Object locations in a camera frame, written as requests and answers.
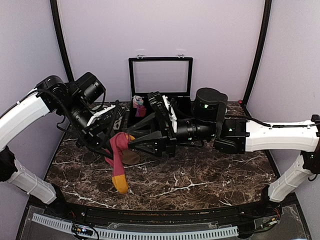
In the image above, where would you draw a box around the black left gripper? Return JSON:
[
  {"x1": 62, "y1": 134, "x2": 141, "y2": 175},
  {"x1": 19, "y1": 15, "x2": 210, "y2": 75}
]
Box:
[{"x1": 63, "y1": 95, "x2": 123, "y2": 161}]

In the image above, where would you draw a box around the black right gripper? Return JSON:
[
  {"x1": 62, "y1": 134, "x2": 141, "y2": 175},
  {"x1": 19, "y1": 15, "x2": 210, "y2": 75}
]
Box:
[{"x1": 126, "y1": 112, "x2": 217, "y2": 158}]

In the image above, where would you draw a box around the magenta striped sock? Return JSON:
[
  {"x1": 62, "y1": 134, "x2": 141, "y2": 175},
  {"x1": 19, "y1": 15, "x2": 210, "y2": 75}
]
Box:
[{"x1": 105, "y1": 132, "x2": 135, "y2": 194}]

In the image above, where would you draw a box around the brown sock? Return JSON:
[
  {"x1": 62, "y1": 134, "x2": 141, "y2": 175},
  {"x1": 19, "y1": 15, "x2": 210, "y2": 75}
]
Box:
[{"x1": 122, "y1": 149, "x2": 141, "y2": 166}]

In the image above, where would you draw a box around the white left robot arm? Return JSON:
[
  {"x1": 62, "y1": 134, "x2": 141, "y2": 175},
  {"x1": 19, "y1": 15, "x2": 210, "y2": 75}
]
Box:
[{"x1": 0, "y1": 72, "x2": 125, "y2": 218}]

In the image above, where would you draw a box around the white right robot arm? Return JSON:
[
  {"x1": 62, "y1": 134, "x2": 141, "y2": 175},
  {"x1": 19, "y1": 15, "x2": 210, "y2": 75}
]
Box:
[{"x1": 127, "y1": 87, "x2": 320, "y2": 217}]

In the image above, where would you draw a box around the magenta purple rolled sock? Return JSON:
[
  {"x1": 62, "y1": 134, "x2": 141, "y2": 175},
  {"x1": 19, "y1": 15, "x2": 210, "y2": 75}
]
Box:
[{"x1": 135, "y1": 104, "x2": 147, "y2": 118}]

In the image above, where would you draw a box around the pink white rolled sock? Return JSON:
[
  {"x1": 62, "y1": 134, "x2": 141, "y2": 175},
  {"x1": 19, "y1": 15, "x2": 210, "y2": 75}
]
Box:
[{"x1": 132, "y1": 95, "x2": 144, "y2": 109}]

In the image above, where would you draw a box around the black compartment storage box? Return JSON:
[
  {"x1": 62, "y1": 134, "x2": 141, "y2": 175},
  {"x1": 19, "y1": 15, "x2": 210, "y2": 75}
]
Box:
[{"x1": 127, "y1": 56, "x2": 193, "y2": 127}]

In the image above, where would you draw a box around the white perforated front rail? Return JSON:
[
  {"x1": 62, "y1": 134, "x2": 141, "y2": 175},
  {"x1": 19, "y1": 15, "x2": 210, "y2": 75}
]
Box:
[{"x1": 31, "y1": 213, "x2": 239, "y2": 240}]

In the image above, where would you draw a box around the black left corner post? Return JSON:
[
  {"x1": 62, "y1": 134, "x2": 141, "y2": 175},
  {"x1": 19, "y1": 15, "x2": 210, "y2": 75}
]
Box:
[{"x1": 49, "y1": 0, "x2": 75, "y2": 82}]

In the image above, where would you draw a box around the black corner post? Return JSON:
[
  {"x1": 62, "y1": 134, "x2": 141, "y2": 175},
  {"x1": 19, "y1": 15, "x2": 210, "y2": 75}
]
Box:
[
  {"x1": 242, "y1": 0, "x2": 272, "y2": 108},
  {"x1": 49, "y1": 0, "x2": 75, "y2": 82}
]

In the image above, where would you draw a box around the black right corner post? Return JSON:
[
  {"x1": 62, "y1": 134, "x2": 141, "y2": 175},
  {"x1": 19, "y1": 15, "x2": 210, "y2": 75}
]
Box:
[{"x1": 242, "y1": 0, "x2": 272, "y2": 108}]

